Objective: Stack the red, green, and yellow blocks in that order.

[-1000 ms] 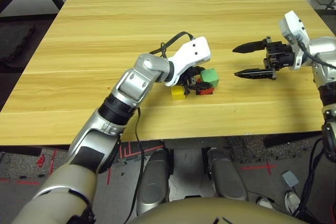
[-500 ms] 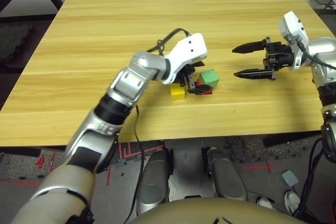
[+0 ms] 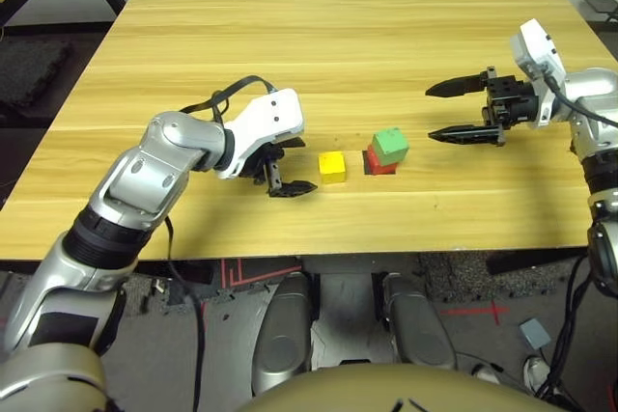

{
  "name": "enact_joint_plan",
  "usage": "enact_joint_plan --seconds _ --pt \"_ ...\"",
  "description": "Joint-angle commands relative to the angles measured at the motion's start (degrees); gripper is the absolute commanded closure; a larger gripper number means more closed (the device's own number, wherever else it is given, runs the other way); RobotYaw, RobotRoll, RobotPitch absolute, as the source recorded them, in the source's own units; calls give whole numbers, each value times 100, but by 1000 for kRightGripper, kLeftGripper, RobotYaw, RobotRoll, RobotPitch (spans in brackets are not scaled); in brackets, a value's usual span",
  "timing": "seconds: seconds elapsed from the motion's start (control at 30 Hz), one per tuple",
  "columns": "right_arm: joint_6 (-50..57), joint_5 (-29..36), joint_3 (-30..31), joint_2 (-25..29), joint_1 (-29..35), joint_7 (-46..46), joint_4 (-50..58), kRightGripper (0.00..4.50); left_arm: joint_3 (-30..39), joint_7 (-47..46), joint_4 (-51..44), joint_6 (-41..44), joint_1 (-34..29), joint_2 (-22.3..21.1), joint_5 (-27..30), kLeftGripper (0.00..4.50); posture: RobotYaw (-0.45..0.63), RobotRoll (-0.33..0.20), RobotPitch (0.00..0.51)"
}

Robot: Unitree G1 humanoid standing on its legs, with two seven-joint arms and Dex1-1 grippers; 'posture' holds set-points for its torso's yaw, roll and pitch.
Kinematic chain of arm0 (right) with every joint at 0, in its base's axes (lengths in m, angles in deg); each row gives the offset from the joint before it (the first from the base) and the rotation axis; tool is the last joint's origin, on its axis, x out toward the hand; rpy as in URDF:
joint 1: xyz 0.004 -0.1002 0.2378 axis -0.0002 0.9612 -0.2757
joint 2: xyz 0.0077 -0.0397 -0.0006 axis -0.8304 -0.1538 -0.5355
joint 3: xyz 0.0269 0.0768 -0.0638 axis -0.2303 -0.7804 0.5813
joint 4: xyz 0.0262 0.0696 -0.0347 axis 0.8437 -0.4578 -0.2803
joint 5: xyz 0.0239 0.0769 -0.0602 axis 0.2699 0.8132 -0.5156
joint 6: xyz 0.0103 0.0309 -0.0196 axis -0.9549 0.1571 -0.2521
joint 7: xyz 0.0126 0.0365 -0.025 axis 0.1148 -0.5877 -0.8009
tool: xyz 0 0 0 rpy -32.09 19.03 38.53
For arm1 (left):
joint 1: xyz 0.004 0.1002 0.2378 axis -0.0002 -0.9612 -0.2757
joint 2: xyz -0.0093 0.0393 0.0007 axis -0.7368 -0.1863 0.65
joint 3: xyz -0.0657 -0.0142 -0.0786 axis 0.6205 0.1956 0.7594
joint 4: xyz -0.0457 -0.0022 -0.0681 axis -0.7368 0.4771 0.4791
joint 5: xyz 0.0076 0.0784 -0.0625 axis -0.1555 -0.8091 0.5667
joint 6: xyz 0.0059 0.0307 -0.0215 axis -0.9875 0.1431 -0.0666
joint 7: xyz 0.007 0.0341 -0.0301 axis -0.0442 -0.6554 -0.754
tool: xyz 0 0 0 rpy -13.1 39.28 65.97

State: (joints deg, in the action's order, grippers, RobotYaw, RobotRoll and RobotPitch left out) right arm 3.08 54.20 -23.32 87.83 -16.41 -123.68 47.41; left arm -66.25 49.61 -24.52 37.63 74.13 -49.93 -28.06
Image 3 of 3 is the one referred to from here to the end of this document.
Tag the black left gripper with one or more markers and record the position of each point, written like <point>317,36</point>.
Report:
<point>263,161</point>

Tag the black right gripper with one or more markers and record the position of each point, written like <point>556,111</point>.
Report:
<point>512,103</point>

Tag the green wooden block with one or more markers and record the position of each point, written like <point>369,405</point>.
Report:
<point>391,144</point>

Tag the red wooden block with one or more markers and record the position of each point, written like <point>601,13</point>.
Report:
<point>374,163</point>

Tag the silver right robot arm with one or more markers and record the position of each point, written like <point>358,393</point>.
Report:
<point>591,89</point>

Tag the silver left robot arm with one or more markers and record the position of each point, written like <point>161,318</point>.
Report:
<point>140,175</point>

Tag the yellow wooden block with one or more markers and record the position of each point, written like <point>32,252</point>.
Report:
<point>332,166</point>

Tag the black square marker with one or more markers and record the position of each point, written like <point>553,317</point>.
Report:
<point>364,161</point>

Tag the speckled dark floor mat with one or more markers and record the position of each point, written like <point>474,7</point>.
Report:
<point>458,277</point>

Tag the grey robot left leg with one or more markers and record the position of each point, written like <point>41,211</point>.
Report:
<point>285,335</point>

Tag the grey robot leg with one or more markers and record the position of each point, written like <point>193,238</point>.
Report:
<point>415,325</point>
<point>285,335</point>

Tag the grey stool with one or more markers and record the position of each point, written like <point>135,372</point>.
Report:
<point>601,4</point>

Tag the grey robot right leg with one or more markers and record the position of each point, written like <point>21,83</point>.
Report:
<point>415,325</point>

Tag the red tape cross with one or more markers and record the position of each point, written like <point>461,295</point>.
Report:
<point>496,310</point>

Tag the grey foot pedal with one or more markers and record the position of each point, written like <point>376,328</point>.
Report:
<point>535,333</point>

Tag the tan robot torso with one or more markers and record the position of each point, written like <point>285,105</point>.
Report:
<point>386,392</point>

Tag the white sneaker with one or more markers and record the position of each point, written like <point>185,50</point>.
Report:
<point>536,371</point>
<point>487,373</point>

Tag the black foam floor mat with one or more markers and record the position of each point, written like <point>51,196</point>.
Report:
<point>29,69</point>

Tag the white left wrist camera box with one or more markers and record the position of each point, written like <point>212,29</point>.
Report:
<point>265,115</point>

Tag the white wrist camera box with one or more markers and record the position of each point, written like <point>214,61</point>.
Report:
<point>536,52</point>
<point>265,115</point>

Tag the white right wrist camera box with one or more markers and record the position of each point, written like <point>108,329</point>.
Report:
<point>536,52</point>

